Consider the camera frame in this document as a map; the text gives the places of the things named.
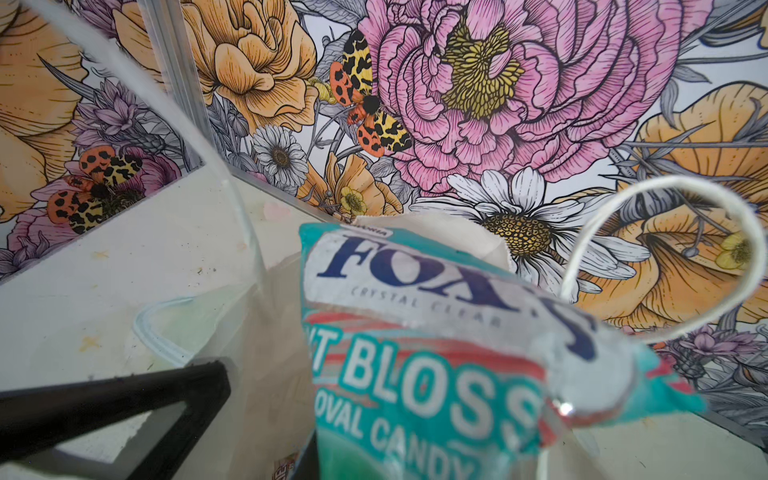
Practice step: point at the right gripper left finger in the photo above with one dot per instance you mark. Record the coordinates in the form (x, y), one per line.
(37, 419)

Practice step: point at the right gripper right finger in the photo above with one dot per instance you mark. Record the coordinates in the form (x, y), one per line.
(307, 464)

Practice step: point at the teal Fox's candy packet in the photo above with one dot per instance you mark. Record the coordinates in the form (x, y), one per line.
(428, 363)

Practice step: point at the white paper bag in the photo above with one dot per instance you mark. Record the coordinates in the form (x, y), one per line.
(158, 159)

